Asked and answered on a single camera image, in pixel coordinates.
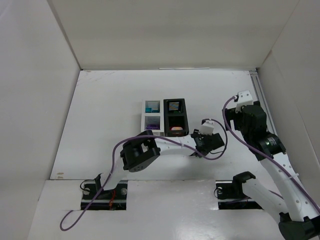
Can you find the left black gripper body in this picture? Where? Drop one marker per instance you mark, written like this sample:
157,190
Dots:
215,139

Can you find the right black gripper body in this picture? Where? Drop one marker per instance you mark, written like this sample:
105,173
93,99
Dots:
230,116

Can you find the red flower lego piece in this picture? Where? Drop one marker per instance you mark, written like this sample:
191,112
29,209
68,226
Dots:
176,128

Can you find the purple lego brick upside-down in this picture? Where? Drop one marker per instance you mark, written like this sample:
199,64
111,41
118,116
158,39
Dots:
150,126

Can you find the cyan long lego brick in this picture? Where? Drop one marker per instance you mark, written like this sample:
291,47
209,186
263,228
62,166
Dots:
148,110

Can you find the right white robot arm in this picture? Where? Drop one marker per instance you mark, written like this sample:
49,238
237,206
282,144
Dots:
294,211

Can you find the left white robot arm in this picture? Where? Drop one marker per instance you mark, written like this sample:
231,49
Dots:
135,154

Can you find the black two-bin container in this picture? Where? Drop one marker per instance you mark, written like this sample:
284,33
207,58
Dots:
171,119

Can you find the white two-bin container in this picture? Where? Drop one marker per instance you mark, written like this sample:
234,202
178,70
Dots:
155,117

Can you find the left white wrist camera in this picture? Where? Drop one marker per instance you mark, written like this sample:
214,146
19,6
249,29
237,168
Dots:
207,126

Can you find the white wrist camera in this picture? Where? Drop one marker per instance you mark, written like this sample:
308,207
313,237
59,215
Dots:
207,126
243,98

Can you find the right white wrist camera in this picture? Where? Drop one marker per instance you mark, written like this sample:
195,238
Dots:
243,98

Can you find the aluminium rail right side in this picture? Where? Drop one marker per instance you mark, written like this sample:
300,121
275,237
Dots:
262,99

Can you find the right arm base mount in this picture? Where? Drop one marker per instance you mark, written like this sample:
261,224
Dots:
230,197

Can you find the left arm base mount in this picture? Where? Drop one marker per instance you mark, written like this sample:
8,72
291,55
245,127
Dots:
108,200

